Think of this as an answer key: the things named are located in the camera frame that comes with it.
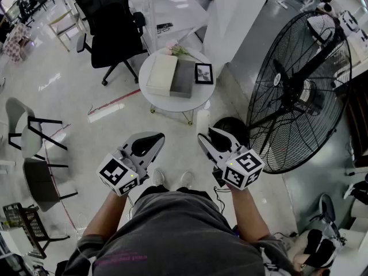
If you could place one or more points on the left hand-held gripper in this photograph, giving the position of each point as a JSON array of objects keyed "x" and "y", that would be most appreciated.
[{"x": 119, "y": 177}]

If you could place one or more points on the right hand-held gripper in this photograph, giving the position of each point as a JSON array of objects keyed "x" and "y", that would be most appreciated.
[{"x": 244, "y": 170}]

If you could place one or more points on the grey box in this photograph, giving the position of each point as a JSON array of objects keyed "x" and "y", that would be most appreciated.
[{"x": 183, "y": 78}]

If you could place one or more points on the person's left forearm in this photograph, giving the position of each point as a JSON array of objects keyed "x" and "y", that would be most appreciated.
[{"x": 107, "y": 214}]

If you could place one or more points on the person's right forearm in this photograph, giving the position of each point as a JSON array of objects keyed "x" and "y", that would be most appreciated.
[{"x": 248, "y": 214}]

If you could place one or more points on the white cylinder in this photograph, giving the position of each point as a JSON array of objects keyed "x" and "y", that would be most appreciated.
[{"x": 203, "y": 122}]

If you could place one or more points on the person's left white shoe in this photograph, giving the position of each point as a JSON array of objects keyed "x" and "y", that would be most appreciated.
[{"x": 158, "y": 177}]

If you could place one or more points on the person's white shoe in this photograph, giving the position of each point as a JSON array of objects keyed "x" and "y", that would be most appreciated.
[
  {"x": 158, "y": 177},
  {"x": 187, "y": 179}
]

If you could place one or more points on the person's right white shoe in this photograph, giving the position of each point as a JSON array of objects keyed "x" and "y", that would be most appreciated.
[{"x": 187, "y": 179}]

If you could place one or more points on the round white side table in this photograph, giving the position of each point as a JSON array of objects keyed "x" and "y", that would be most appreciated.
[{"x": 178, "y": 102}]

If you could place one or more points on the person's black trousers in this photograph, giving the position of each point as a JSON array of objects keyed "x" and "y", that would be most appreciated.
[{"x": 188, "y": 191}]

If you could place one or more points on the person's grey shirt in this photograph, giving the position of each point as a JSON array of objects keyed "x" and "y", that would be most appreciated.
[{"x": 178, "y": 237}]

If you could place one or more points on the large black floor fan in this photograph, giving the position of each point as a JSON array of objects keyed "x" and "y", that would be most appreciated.
[{"x": 302, "y": 93}]

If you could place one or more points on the pink flower bunch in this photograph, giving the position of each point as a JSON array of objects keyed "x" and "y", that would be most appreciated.
[{"x": 176, "y": 49}]

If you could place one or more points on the dark grey chair black legs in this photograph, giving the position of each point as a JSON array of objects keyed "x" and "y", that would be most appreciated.
[{"x": 40, "y": 183}]

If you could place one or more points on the black office chair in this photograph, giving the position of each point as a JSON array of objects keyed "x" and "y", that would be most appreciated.
[{"x": 110, "y": 30}]

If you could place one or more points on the white square column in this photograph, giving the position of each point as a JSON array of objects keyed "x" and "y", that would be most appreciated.
[{"x": 233, "y": 22}]

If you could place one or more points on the light grey chair black legs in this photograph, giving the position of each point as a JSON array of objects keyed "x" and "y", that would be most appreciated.
[{"x": 20, "y": 125}]

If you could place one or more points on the white shelf unit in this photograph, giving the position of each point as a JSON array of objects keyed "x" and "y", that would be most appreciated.
[{"x": 172, "y": 7}]

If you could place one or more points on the small black picture frame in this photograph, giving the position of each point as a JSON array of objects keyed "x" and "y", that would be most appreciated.
[{"x": 204, "y": 73}]

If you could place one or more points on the wooden frame chair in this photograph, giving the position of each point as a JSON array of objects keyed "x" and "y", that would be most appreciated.
[{"x": 64, "y": 22}]

